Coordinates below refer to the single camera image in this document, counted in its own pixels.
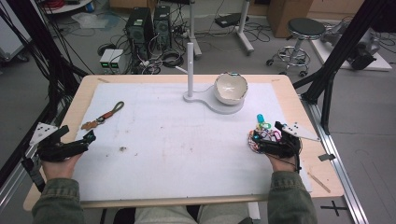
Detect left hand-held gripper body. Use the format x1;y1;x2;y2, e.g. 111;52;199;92
29;121;92;162

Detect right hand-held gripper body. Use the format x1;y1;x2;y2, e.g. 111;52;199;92
260;120;321;160

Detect colourful keychain bundle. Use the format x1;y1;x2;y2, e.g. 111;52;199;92
247;113;283;154

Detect brown leather keychain green strap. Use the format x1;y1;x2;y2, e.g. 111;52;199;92
80;101;125;131

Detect white stand with post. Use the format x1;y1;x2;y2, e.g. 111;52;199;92
182;41;246;116

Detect person's right hand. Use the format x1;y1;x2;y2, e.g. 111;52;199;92
267;154;298;173

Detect person's left hand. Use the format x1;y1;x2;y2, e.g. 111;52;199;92
41;153;82;181

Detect wooden table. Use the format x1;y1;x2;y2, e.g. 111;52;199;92
22;74;345;213

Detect thin wooden stick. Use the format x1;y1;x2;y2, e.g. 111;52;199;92
307;172;332;194

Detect white power supply box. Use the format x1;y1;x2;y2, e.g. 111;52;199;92
99;49;116;72
109;49;125;72

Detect white mat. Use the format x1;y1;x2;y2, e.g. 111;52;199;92
73;82;313;203

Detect person's legs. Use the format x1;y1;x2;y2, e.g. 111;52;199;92
134;202;250;224

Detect clear plastic sheet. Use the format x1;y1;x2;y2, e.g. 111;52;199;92
71;12;110;30

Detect black round stool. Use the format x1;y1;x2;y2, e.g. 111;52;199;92
265;17;326;78

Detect black computer tower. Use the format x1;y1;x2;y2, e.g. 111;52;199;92
125;7;155;60
153;4;173;50

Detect black flat device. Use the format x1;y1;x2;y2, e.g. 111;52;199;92
214;12;250;28

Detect cardboard box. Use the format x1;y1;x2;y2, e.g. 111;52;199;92
266;0;314;39

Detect white board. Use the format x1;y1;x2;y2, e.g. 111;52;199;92
309;38;393;73

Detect round white table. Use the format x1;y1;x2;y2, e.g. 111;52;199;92
40;0;94;15

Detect aluminium rail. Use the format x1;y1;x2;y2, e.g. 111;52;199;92
0;124;52;216
300;92;371;224

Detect black metal frame with cables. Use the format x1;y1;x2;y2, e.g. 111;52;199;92
0;0;90;188

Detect white desk leg frame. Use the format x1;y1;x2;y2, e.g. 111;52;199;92
186;0;255;60

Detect coiled black cable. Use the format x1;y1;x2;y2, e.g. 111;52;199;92
161;49;185;69

